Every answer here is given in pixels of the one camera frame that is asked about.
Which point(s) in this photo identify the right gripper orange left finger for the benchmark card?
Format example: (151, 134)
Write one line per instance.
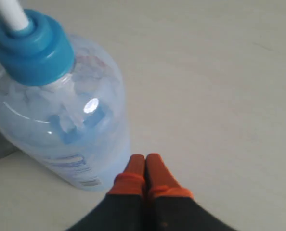
(121, 208)

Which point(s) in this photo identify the clear blue pump soap bottle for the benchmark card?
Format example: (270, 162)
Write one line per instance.
(62, 99)

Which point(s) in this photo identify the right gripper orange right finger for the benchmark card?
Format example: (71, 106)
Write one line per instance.
(172, 206)

